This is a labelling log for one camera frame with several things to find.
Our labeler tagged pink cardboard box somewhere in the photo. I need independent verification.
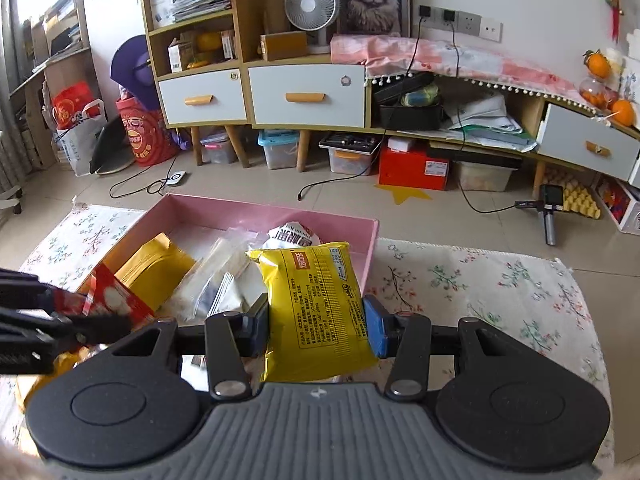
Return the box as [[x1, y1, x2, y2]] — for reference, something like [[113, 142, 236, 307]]
[[101, 194, 380, 288]]

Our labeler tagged red shoe box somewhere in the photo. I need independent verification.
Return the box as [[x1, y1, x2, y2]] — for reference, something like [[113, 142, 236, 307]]
[[378, 145, 449, 191]]

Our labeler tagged clear storage bin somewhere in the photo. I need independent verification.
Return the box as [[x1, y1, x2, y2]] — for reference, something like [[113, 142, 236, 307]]
[[454, 162, 514, 193]]

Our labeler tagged floral white rug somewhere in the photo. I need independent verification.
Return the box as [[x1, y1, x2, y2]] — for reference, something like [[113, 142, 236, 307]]
[[0, 201, 616, 470]]

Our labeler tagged blue lid storage bin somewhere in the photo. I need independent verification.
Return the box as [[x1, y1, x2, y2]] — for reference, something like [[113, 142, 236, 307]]
[[258, 129, 299, 170]]

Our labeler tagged red shopping bag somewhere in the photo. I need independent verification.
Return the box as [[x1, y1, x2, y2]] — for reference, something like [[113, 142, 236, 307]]
[[52, 81, 104, 132]]

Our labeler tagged wooden tv cabinet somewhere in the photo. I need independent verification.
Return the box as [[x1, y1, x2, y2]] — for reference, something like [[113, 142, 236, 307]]
[[142, 0, 639, 183]]

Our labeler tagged yellow egg tray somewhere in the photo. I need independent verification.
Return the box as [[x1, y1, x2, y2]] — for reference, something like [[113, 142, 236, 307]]
[[563, 184, 602, 220]]

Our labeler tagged yellow wafer snack pack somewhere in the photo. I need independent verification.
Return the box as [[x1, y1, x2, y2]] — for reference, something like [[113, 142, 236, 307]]
[[115, 233, 196, 311]]

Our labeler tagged white desk fan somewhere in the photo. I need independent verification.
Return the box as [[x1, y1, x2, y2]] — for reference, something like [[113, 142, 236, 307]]
[[284, 0, 340, 54]]

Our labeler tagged orange fruit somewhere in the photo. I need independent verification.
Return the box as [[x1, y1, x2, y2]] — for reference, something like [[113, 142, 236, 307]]
[[610, 99, 636, 127], [584, 50, 611, 80]]

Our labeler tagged yellow chip bag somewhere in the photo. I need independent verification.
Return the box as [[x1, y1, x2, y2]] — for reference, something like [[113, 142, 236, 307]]
[[247, 242, 378, 382]]

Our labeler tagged red lantern gift bag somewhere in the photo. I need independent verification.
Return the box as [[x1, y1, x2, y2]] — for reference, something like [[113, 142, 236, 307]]
[[116, 96, 179, 168]]

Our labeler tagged pink floral cloth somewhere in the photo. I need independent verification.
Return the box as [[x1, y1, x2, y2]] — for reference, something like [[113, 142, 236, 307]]
[[330, 35, 597, 114]]

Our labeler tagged white pecan snack bag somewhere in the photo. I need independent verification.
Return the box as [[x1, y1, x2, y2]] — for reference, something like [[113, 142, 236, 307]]
[[262, 221, 322, 249]]

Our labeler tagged red white snack packet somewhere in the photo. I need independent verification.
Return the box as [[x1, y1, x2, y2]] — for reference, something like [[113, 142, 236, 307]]
[[75, 263, 155, 330]]

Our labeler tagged purple hat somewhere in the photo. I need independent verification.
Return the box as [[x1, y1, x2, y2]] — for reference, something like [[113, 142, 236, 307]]
[[110, 35, 160, 112]]

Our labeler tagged black storage box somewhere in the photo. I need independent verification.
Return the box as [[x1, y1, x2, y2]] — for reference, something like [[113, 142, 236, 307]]
[[371, 72, 449, 131]]

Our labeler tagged white charger puck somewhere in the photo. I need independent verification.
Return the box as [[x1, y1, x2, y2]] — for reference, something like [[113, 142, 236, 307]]
[[165, 171, 188, 186]]

